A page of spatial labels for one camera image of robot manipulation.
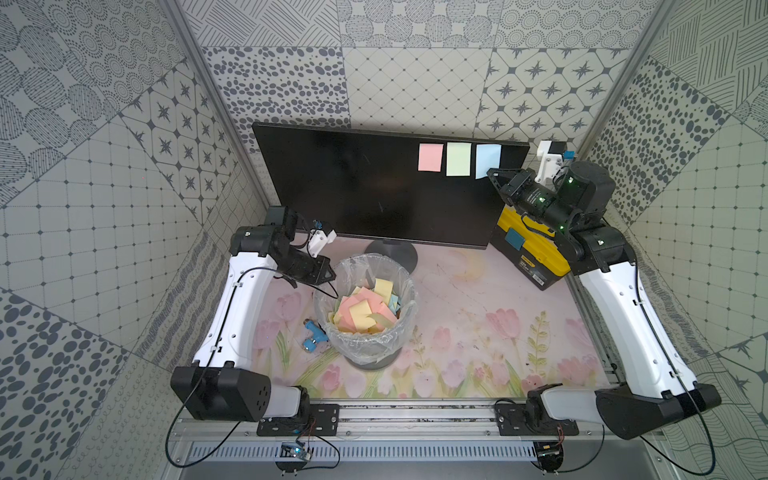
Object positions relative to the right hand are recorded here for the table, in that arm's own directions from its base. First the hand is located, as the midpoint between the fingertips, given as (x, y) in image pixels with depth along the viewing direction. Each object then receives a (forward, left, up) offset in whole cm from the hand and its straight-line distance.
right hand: (486, 174), depth 62 cm
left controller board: (-46, +44, -48) cm, 80 cm away
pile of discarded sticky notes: (-17, +26, -28) cm, 42 cm away
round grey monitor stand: (+14, +18, -45) cm, 51 cm away
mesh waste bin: (-16, +27, -28) cm, 42 cm away
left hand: (-10, +37, -22) cm, 44 cm away
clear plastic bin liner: (-9, +31, -24) cm, 41 cm away
